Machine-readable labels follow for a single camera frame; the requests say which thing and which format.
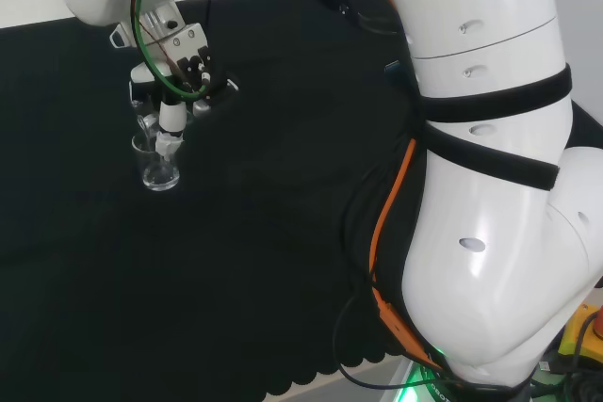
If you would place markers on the black bench cloth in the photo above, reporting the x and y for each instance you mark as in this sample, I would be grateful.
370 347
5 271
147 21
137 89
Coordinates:
212 242

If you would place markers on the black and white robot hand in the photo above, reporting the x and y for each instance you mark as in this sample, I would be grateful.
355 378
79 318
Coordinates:
188 51

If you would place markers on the clear glass graduated beaker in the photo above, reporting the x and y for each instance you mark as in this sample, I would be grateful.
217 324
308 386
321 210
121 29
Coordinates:
160 171

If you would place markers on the yellow stop button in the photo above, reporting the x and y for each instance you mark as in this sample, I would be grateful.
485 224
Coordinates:
581 331

